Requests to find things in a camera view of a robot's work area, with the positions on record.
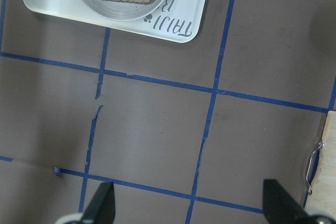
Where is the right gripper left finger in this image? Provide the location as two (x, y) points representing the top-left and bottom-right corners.
(81, 182), (116, 224)

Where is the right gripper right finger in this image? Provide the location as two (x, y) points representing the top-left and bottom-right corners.
(262, 179), (309, 224)

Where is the wooden cutting board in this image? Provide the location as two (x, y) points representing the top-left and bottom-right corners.
(306, 111), (335, 218)

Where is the white bear tray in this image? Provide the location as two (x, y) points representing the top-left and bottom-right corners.
(23, 0), (205, 43)

